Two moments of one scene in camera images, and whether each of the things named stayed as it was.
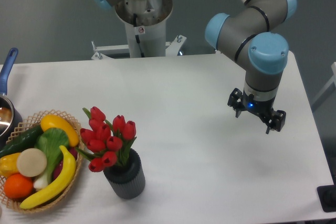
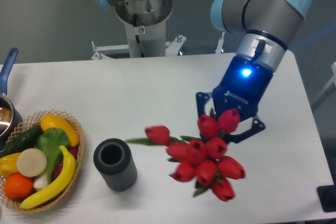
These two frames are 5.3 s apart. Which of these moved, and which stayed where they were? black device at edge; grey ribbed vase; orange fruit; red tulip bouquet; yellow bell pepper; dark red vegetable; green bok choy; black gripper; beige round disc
Moved: black gripper; red tulip bouquet; grey ribbed vase
Stayed: black device at edge; beige round disc; yellow bell pepper; dark red vegetable; orange fruit; green bok choy
